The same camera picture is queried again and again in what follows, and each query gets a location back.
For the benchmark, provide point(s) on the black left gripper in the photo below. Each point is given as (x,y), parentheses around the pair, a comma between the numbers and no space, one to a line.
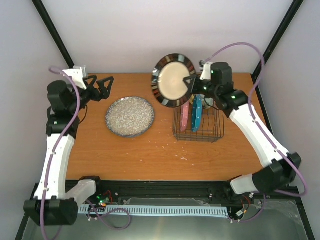
(105,93)

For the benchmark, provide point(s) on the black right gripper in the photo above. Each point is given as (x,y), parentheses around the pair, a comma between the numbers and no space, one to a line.
(192,87)

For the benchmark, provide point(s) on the teal blue plate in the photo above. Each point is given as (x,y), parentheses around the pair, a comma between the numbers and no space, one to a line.
(196,116)

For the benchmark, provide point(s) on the black rimmed cream plate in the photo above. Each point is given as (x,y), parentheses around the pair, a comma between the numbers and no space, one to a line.
(167,84)

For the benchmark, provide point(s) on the pink polka dot plate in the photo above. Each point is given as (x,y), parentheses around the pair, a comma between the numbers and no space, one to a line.
(184,116)

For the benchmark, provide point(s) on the mint green ceramic bowl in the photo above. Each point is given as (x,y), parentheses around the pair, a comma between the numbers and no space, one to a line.
(207,103)

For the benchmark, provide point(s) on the speckled large stoneware plate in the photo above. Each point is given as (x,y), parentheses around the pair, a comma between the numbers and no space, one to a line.
(130,116)

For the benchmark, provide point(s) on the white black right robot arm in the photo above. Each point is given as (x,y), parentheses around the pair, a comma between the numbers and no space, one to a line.
(279,166)

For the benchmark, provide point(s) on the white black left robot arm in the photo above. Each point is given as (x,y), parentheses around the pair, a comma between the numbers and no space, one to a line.
(52,204)

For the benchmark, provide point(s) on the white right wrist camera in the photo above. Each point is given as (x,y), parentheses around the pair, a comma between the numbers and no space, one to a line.
(206,71)

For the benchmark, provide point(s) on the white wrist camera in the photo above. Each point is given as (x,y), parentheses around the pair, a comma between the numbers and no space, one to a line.
(206,71)
(77,73)

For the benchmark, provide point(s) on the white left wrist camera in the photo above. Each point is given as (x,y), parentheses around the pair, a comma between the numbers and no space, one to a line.
(77,73)

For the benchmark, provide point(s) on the dark wire dish rack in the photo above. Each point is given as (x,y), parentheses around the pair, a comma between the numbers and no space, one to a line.
(211,128)

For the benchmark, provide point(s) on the black frame post left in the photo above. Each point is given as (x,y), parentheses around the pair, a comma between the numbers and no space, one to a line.
(44,15)

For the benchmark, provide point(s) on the black frame post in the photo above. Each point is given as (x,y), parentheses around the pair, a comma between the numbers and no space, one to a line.
(282,28)
(44,15)

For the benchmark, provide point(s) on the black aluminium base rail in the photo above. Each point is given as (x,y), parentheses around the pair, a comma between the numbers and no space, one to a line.
(214,192)

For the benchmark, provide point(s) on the left electronics board with wires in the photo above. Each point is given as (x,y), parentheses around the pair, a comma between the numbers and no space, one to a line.
(105,199)

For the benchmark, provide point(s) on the light blue slotted cable duct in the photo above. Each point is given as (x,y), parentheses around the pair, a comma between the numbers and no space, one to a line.
(162,211)

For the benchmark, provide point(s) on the right connector with wires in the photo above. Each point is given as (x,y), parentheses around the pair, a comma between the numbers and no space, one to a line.
(246,202)

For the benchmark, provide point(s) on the black frame post right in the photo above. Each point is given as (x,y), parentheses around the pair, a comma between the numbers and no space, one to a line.
(282,28)

